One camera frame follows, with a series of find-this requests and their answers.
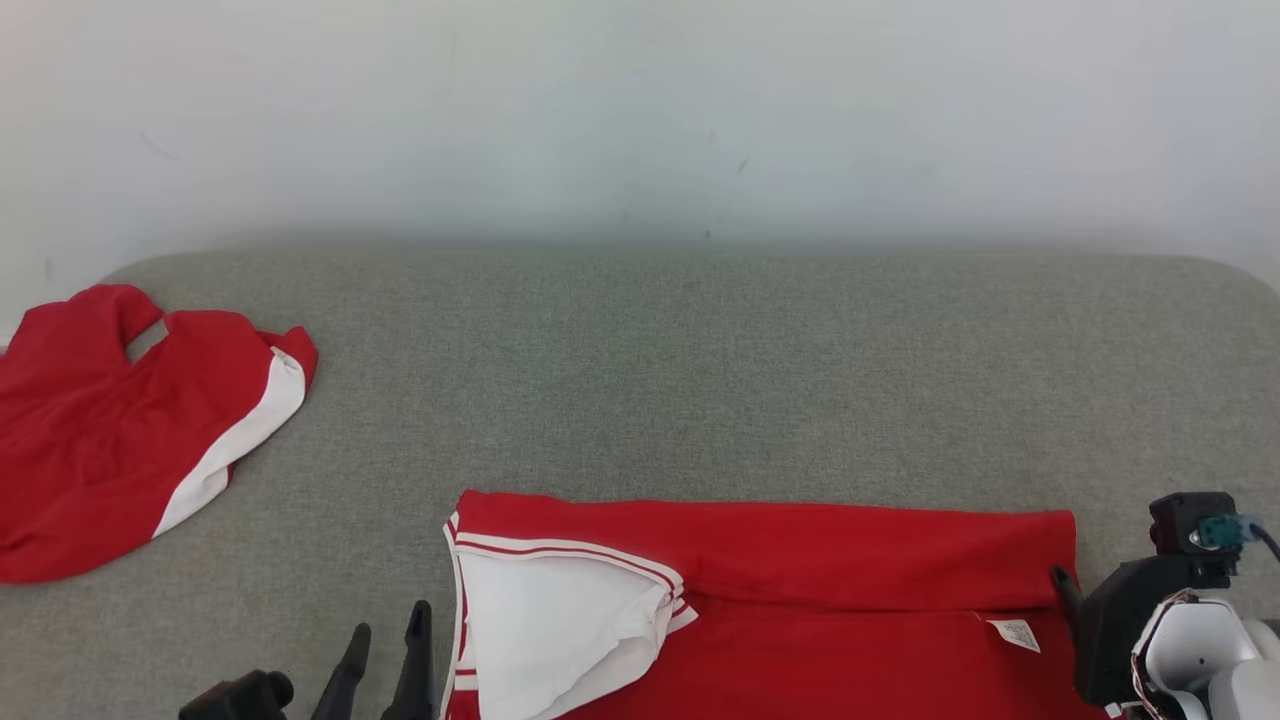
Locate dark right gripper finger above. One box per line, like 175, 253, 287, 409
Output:
1050, 565, 1087, 627

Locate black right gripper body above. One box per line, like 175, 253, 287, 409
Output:
1075, 555, 1241, 706

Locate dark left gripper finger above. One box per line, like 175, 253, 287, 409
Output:
310, 622, 373, 720
380, 600, 437, 720

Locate red basketball jersey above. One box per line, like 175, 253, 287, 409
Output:
440, 489, 1111, 720

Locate red shorts white stripe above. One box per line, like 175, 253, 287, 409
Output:
0, 284, 319, 585

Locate grey fabric sofa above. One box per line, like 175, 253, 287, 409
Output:
0, 248, 1280, 720

